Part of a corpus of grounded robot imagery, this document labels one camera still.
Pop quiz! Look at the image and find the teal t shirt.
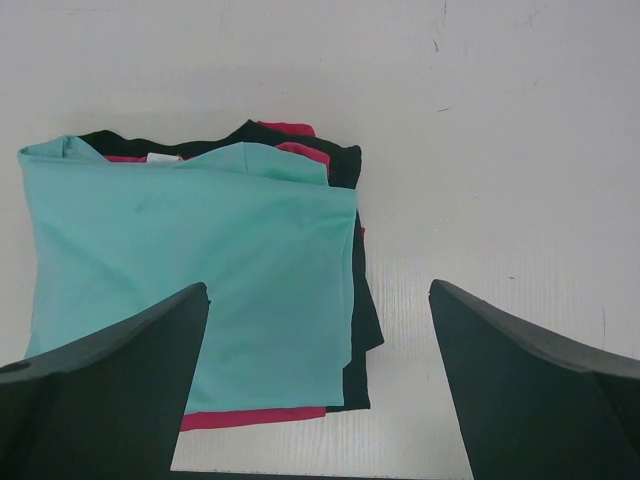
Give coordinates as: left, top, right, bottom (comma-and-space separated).
18, 136, 357, 414

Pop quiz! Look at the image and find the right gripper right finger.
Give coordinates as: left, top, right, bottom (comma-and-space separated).
429, 280, 639, 479

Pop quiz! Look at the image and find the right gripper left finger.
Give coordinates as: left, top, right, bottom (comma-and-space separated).
1, 283, 208, 479

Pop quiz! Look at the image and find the pink t shirt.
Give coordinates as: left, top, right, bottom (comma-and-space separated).
107, 143, 336, 431

